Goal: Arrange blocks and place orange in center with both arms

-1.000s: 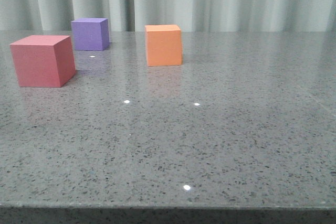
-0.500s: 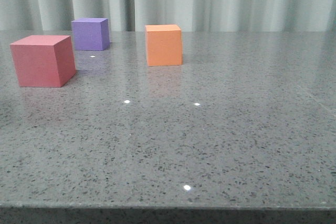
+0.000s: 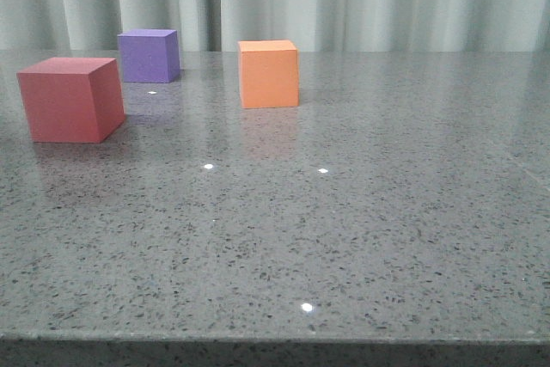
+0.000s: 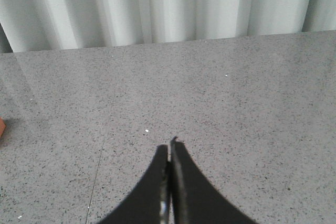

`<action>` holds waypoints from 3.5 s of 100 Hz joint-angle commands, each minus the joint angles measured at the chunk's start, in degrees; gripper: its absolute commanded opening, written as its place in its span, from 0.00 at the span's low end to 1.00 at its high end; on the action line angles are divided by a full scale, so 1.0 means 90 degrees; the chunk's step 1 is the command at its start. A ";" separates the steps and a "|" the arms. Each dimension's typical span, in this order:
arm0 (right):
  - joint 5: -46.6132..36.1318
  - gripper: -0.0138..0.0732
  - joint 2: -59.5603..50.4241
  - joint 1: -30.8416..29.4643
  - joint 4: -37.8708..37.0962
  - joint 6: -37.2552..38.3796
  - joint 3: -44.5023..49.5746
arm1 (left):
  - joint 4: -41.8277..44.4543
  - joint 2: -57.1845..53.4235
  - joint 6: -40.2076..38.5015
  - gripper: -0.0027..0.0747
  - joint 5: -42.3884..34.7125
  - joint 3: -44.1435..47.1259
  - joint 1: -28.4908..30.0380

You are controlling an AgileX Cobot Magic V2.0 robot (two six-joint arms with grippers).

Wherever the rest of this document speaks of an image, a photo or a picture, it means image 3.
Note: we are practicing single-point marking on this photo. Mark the pale green curtain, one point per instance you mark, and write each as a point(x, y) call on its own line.
point(313, 25)

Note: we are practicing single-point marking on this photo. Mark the orange foam cube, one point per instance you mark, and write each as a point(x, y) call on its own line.
point(268, 73)

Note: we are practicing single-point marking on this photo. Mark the purple foam cube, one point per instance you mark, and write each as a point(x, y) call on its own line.
point(149, 55)

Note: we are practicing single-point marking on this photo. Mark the red foam cube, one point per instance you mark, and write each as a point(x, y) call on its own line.
point(72, 100)

